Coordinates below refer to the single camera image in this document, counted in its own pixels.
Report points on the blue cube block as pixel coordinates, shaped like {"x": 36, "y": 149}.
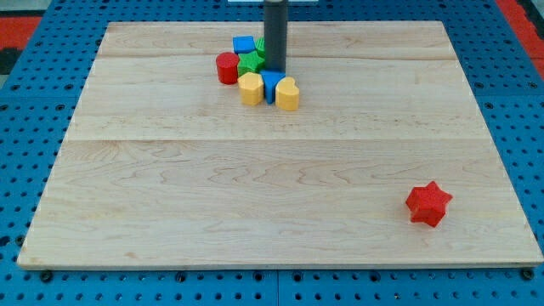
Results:
{"x": 243, "y": 44}

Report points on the yellow hexagon block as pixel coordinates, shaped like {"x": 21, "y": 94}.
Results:
{"x": 251, "y": 88}

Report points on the yellow heart block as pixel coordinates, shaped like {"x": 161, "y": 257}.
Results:
{"x": 287, "y": 94}

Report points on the blue triangle block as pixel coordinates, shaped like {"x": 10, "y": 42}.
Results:
{"x": 270, "y": 80}

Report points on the green star block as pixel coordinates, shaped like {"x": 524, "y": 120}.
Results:
{"x": 250, "y": 62}

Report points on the red cylinder block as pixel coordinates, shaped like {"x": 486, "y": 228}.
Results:
{"x": 227, "y": 67}

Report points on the green round block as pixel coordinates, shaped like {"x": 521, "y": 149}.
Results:
{"x": 260, "y": 47}

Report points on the light wooden board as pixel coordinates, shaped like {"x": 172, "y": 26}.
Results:
{"x": 163, "y": 168}

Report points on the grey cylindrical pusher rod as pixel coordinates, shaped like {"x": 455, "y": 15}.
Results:
{"x": 275, "y": 19}

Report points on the red star block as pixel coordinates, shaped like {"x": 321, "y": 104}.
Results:
{"x": 428, "y": 204}

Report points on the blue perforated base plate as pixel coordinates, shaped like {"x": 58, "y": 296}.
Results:
{"x": 41, "y": 93}

